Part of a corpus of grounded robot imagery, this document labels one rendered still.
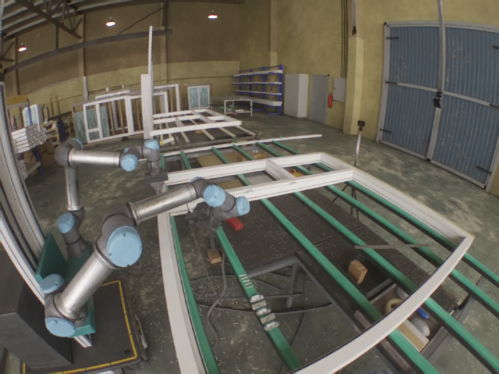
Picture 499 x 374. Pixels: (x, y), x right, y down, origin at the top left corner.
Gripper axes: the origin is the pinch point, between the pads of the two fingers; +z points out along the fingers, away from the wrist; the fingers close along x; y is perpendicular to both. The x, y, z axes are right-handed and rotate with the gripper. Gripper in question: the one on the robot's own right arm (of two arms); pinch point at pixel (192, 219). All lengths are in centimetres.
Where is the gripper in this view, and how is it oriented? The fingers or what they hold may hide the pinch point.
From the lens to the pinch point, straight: 110.1
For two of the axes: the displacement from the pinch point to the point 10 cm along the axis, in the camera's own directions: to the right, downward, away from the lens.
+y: 1.6, -7.1, 6.8
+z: -8.3, 2.7, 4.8
